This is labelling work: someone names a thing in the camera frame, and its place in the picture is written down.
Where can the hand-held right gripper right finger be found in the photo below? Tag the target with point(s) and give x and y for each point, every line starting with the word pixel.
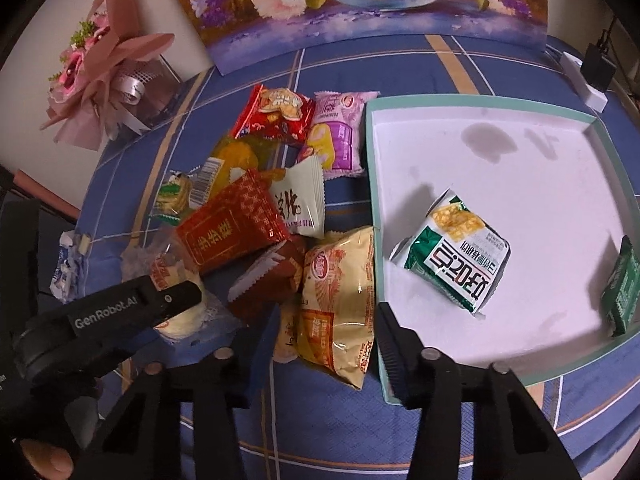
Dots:
pixel 387 350

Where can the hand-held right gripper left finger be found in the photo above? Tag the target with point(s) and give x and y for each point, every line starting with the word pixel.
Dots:
pixel 245 365

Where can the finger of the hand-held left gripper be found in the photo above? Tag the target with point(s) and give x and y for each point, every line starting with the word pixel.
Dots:
pixel 130 305

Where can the clear steamed cake packet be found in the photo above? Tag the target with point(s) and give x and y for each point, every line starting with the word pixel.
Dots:
pixel 185 322

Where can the yellow snack packet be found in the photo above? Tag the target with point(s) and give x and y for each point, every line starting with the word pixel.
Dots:
pixel 337 300

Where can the brown-red snack packet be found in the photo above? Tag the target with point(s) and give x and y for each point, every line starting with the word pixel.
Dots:
pixel 270 275

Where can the red gold-patterned snack packet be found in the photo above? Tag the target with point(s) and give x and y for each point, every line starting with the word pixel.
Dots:
pixel 230 222

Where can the pale green snack packet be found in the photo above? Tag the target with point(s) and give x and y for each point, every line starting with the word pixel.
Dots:
pixel 300 200

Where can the teal-edged white box lid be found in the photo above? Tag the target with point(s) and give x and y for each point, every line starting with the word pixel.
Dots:
pixel 525 185

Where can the person's left hand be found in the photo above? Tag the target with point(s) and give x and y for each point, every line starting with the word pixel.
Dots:
pixel 47 460

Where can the beige cake packet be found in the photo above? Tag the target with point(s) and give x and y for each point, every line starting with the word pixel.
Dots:
pixel 286 330

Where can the crumpled white and blue wrapper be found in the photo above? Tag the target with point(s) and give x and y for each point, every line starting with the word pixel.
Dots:
pixel 67 270

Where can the blue plaid tablecloth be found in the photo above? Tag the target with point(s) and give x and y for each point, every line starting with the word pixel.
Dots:
pixel 340 435

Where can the green and white snack packet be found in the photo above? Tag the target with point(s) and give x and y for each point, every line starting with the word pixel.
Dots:
pixel 450 255

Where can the small green biscuit packet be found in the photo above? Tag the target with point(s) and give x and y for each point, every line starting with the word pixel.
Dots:
pixel 172 197

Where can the clear orange jelly packet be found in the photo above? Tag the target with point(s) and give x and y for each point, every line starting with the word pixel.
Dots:
pixel 235 160

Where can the pink cake roll packet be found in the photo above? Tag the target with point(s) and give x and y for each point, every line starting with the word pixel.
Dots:
pixel 337 135

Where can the pink flower bouquet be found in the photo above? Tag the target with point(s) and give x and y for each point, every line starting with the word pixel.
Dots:
pixel 100 70

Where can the red cookie print snack packet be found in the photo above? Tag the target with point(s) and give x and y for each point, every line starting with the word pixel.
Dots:
pixel 272 115

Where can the dark green snack packet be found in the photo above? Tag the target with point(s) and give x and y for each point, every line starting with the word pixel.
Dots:
pixel 622 285

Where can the white power strip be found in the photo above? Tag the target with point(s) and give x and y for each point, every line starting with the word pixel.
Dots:
pixel 587 85

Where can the floral painting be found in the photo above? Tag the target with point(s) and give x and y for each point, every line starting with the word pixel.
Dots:
pixel 350 10

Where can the black power adapter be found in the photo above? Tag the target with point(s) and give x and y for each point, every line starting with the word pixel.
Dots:
pixel 599 65

